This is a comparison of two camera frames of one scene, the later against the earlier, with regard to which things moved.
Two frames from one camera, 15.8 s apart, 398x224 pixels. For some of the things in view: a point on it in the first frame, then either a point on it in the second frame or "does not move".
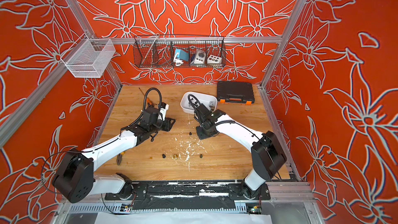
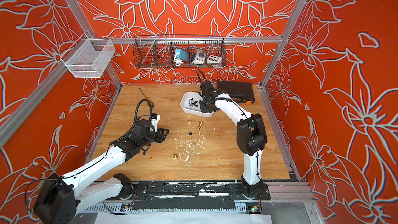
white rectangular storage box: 210,101 does not move
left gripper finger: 168,124 to 160,135
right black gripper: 200,135 to 203,110
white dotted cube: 212,59 does not move
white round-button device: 200,57 does not move
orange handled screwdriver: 148,100 does not move
